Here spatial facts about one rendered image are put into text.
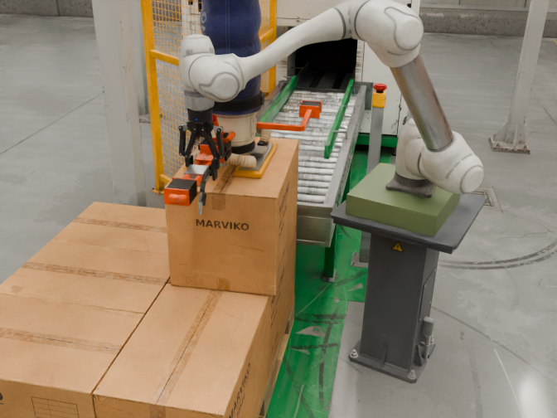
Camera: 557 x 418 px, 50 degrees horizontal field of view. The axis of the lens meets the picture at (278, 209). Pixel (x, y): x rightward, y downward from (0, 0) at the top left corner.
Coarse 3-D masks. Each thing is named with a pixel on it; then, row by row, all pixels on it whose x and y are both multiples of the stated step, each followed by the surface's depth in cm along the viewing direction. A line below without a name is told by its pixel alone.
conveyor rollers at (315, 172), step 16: (304, 96) 462; (320, 96) 466; (336, 96) 464; (352, 96) 470; (288, 112) 429; (336, 112) 432; (320, 128) 393; (304, 144) 364; (320, 144) 368; (336, 144) 367; (304, 160) 346; (320, 160) 344; (336, 160) 342; (304, 176) 321; (320, 176) 320; (304, 192) 305; (320, 192) 303
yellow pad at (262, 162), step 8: (256, 144) 239; (264, 144) 239; (272, 144) 240; (272, 152) 233; (256, 160) 221; (264, 160) 225; (240, 168) 216; (248, 168) 216; (256, 168) 216; (264, 168) 219; (240, 176) 215; (248, 176) 214; (256, 176) 214
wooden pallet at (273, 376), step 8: (288, 320) 278; (288, 328) 280; (288, 336) 282; (280, 344) 258; (280, 352) 270; (280, 360) 265; (272, 368) 242; (272, 376) 256; (272, 384) 251; (264, 392) 230; (272, 392) 249; (264, 400) 232; (264, 408) 234; (256, 416) 219; (264, 416) 236
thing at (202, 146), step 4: (204, 140) 204; (216, 140) 205; (224, 140) 205; (228, 140) 205; (200, 144) 199; (204, 144) 199; (216, 144) 203; (224, 144) 203; (228, 144) 201; (200, 148) 199; (204, 148) 199; (208, 148) 199; (228, 148) 201; (200, 152) 200; (208, 152) 199; (228, 152) 204; (228, 156) 202; (220, 160) 200
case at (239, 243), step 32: (288, 160) 232; (224, 192) 204; (256, 192) 204; (288, 192) 232; (192, 224) 210; (224, 224) 208; (256, 224) 206; (288, 224) 241; (192, 256) 216; (224, 256) 214; (256, 256) 212; (224, 288) 220; (256, 288) 218
